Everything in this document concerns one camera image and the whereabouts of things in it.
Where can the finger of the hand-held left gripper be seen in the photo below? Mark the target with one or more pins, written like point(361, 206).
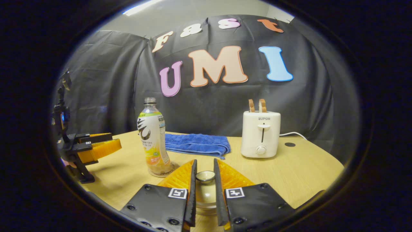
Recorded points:
point(93, 138)
point(99, 149)

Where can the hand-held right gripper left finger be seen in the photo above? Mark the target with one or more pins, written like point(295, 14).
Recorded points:
point(192, 193)

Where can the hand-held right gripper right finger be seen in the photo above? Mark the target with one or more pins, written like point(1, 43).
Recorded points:
point(218, 193)

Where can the white teacup lid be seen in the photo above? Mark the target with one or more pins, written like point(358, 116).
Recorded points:
point(206, 190)

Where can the round brown coaster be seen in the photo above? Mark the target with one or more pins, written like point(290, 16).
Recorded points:
point(173, 167)

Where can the clear water bottle white label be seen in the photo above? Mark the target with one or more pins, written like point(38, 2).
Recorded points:
point(153, 141)

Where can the blue folded towel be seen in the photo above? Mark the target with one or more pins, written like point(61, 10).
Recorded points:
point(196, 143)

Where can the white toaster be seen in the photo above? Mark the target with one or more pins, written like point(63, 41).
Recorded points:
point(260, 135)

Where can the black round table grommet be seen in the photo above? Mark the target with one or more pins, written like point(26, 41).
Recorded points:
point(290, 144)

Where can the toast slice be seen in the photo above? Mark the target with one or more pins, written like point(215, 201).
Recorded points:
point(262, 105)
point(251, 105)

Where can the black backdrop cloth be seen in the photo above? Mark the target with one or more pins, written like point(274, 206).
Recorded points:
point(305, 96)

